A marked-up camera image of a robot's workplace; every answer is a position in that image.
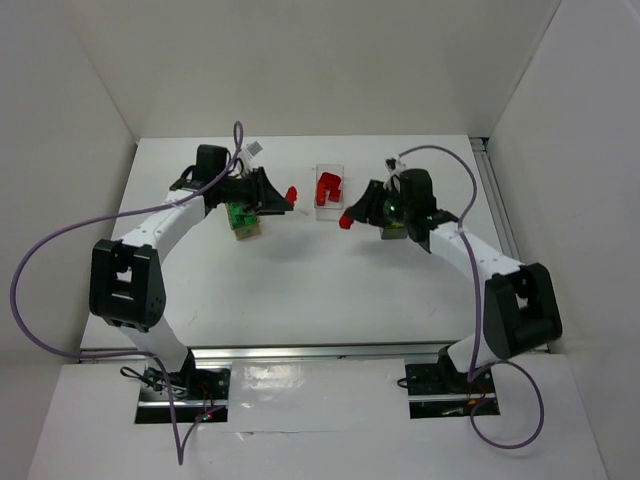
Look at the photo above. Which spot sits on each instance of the clear plastic container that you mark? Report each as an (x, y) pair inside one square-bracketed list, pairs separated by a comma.
[(331, 211)]

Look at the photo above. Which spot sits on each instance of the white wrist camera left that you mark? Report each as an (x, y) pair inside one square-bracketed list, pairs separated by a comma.
[(251, 150)]

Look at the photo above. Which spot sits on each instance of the aluminium rail front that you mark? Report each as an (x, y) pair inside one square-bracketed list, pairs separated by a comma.
[(317, 352)]

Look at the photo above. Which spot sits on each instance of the grey translucent container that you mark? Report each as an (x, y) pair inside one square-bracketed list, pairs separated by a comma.
[(393, 232)]

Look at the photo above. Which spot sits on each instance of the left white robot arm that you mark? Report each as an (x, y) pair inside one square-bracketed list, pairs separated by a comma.
[(126, 286)]

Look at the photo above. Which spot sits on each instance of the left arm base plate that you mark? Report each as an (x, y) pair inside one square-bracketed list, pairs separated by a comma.
[(206, 400)]

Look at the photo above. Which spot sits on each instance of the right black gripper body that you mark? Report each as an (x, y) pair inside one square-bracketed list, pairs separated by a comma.
[(375, 204)]

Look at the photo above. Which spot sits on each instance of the red curved lego half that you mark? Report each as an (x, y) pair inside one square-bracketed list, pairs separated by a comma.
[(291, 195)]

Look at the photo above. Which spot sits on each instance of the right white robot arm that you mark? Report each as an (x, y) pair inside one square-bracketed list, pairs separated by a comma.
[(515, 303)]

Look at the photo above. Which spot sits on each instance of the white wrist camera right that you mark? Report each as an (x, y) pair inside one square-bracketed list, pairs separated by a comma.
[(394, 167)]

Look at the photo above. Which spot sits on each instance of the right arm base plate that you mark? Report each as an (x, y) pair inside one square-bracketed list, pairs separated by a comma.
[(432, 394)]

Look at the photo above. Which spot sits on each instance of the aluminium rail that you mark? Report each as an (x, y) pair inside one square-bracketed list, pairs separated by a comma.
[(479, 147), (317, 352)]

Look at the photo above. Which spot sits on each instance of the green lego under plate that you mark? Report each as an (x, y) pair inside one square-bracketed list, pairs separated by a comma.
[(238, 217)]

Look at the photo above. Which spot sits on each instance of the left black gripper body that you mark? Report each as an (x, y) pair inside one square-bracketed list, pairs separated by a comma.
[(260, 189)]

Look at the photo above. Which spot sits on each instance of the red rectangular lego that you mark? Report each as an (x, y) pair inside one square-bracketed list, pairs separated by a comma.
[(328, 189)]

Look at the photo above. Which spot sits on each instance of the aluminium rail right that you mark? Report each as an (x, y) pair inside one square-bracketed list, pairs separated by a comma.
[(479, 147)]

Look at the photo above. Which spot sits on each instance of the red flower lego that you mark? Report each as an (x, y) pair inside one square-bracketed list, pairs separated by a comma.
[(345, 222)]

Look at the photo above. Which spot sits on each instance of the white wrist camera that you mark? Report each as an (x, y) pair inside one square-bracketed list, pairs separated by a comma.
[(394, 167), (251, 150)]

